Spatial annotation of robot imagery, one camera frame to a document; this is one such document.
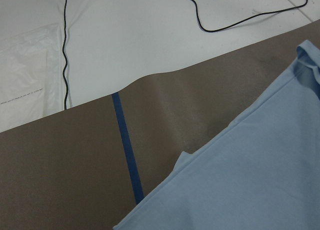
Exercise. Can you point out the light blue t-shirt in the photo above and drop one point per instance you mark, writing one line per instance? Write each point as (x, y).
(260, 172)

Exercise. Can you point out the brown paper table cover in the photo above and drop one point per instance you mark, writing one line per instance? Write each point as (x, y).
(90, 166)

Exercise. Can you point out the clear plastic bag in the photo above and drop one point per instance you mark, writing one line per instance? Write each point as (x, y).
(31, 82)

